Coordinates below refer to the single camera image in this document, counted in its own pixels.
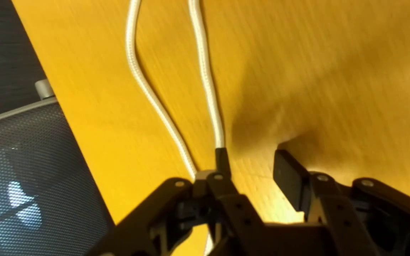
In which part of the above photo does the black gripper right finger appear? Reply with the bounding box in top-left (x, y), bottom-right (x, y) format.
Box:
top-left (273, 148), bottom-right (410, 256)

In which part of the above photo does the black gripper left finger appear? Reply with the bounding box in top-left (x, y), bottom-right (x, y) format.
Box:
top-left (85, 147), bottom-right (282, 256)

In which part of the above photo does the white braided rope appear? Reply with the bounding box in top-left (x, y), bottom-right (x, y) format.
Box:
top-left (123, 0), bottom-right (227, 184)

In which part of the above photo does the dark office chair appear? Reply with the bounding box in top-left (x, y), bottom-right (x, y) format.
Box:
top-left (0, 0), bottom-right (116, 256)

